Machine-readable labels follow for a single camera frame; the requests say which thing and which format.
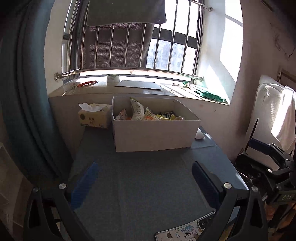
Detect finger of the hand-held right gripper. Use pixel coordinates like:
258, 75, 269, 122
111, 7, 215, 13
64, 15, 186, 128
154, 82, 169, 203
235, 153, 289, 181
248, 138, 294, 164

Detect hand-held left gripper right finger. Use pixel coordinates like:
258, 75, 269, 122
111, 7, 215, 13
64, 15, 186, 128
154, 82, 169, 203
191, 161, 270, 241

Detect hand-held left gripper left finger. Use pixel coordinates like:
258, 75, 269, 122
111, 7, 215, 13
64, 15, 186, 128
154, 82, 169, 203
23, 162, 100, 241

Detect white cardboard box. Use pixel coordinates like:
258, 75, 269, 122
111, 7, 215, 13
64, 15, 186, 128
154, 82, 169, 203
112, 96, 201, 153

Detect black and yellow snack packet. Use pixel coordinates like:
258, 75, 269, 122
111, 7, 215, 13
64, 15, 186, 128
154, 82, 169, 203
156, 112, 176, 121

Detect clear orange-edged snack packet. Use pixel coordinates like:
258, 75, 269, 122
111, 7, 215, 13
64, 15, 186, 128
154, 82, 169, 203
115, 108, 131, 120

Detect large yellow snack packet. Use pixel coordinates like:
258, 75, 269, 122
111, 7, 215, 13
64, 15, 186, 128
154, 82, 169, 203
142, 107, 162, 121

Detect tall white snack bag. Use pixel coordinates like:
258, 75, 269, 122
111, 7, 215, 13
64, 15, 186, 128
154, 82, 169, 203
129, 97, 145, 120

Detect person's right forearm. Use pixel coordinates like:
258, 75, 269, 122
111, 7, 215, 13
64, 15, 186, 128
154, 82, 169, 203
264, 203, 296, 234

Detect white towel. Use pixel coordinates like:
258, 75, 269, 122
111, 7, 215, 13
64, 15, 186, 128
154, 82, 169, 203
270, 86, 296, 151

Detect white chair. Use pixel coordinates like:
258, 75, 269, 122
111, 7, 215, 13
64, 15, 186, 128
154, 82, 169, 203
245, 75, 296, 163

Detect phone with cartoon case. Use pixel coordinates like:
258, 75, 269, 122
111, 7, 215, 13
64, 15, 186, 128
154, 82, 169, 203
154, 211, 216, 241

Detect yellow tissue pack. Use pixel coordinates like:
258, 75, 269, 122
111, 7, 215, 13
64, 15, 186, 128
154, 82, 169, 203
78, 103, 112, 129

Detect green plastic bag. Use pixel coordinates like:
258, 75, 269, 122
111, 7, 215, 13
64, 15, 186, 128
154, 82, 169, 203
183, 81, 228, 103

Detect brown framed board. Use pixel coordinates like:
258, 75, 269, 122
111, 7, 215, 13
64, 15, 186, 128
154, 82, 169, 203
276, 67, 296, 90

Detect blue curtain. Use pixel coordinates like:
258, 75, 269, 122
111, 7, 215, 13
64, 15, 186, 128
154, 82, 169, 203
0, 0, 77, 186

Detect dark grey flat board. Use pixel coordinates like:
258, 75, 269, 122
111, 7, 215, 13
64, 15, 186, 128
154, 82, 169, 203
115, 80, 163, 91

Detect grey hanging cloth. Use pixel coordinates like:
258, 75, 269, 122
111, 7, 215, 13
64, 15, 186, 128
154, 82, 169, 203
77, 0, 167, 69

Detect red handled pliers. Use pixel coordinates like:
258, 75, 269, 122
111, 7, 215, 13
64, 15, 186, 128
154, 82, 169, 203
72, 80, 99, 90

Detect steel window guard rail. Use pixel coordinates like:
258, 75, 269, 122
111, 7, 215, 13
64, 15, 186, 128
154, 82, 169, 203
54, 0, 213, 82

